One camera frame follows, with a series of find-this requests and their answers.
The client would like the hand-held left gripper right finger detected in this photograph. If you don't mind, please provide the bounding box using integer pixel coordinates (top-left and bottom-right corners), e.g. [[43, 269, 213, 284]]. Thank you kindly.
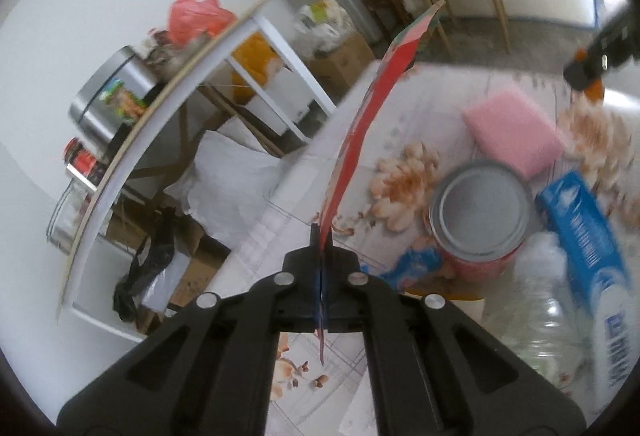
[[320, 236, 587, 436]]

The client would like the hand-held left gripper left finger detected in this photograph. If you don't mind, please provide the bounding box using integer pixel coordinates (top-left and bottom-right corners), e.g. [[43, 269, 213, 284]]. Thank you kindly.
[[56, 222, 322, 436]]

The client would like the tin can red label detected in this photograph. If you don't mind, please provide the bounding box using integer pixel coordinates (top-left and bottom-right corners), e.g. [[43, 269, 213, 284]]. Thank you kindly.
[[429, 159, 532, 284]]

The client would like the red floral package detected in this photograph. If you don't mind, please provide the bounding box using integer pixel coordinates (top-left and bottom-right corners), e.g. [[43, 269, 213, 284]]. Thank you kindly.
[[312, 0, 446, 367]]

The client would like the blue plastic wrapper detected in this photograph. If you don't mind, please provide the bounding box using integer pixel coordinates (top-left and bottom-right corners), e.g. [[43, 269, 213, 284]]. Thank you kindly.
[[377, 246, 444, 290]]

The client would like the yellow packet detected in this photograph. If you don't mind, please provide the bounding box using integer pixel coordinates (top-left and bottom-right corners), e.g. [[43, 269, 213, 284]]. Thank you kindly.
[[402, 286, 486, 303]]

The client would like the white sack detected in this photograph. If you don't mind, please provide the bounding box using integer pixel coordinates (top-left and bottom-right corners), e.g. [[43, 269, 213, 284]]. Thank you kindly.
[[164, 130, 296, 247]]

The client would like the pink sponge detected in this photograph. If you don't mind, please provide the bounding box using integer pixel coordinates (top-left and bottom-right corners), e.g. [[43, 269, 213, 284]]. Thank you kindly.
[[460, 84, 566, 179]]

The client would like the black plastic bag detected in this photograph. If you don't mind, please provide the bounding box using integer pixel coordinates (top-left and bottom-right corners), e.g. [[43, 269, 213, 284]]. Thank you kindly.
[[112, 206, 178, 324]]

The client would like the floral tablecloth table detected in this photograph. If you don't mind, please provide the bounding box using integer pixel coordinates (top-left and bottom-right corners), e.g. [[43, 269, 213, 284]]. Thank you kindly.
[[215, 61, 640, 436]]

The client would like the blue and white box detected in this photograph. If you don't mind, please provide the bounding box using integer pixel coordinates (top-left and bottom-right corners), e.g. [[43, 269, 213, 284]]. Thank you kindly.
[[535, 169, 633, 417]]

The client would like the white foam box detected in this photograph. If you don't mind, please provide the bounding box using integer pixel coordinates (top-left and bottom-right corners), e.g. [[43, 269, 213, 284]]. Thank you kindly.
[[245, 66, 322, 128]]

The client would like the clear plastic bottle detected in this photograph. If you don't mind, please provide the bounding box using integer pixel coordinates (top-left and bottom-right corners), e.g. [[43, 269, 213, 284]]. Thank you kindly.
[[480, 231, 601, 397]]

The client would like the white table wooden top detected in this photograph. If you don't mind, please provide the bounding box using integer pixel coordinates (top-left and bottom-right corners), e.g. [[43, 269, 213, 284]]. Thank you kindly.
[[55, 0, 338, 342]]

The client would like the yellow plastic bag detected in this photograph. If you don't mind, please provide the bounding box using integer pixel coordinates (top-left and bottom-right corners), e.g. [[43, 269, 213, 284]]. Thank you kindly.
[[230, 32, 286, 104]]

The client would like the clear glass container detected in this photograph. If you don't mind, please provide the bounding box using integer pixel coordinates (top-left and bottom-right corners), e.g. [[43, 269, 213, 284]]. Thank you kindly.
[[46, 179, 98, 257]]

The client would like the dark sauce jar red cap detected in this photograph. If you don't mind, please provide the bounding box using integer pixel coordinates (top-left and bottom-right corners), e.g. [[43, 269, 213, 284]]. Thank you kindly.
[[64, 137, 109, 184]]

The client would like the silver rice cooker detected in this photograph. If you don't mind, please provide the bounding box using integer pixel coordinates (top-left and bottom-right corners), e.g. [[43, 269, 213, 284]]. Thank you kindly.
[[69, 45, 161, 142]]

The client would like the red plastic bag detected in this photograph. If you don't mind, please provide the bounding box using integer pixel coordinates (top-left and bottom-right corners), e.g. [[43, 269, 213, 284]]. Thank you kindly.
[[167, 0, 238, 44]]

